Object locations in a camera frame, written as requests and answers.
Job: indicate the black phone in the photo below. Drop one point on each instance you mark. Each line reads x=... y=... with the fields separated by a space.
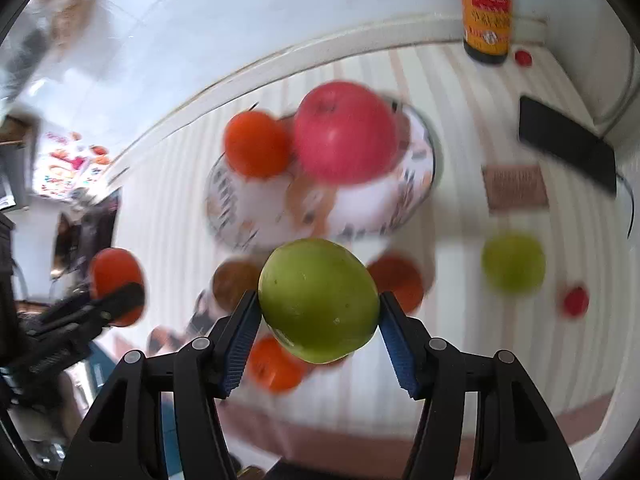
x=567 y=142

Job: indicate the patterned white plate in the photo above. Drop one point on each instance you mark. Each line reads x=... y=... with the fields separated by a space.
x=370 y=205

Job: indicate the red bottle cap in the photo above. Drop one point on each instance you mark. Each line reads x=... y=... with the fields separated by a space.
x=575 y=301
x=523 y=57

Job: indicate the large green apple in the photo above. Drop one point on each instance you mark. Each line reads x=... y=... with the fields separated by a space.
x=317 y=300

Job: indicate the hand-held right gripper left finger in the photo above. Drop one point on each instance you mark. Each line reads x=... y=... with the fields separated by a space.
x=239 y=345

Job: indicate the small green apple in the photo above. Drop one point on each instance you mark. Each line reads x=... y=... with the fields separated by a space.
x=513 y=262

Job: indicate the striped tablecloth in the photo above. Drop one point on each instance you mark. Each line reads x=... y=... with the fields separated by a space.
x=470 y=340

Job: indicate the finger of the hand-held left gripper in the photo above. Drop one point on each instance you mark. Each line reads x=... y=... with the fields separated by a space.
x=117 y=302

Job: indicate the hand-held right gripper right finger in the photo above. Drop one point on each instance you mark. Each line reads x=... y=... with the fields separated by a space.
x=400 y=355

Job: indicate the brown kiwi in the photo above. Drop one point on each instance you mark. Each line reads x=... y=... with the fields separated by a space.
x=234 y=282

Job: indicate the orange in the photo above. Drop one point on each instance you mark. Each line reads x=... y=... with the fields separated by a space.
x=400 y=280
x=256 y=144
x=275 y=367
x=116 y=272

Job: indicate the colourful wall poster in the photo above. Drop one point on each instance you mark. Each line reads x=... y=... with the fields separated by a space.
x=65 y=165

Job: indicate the red apple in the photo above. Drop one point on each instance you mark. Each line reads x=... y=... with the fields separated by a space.
x=345 y=132

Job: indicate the dark sauce bottle yellow label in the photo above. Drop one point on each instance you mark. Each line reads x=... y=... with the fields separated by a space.
x=487 y=10

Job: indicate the brown card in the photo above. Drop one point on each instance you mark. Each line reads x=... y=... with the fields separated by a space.
x=515 y=187

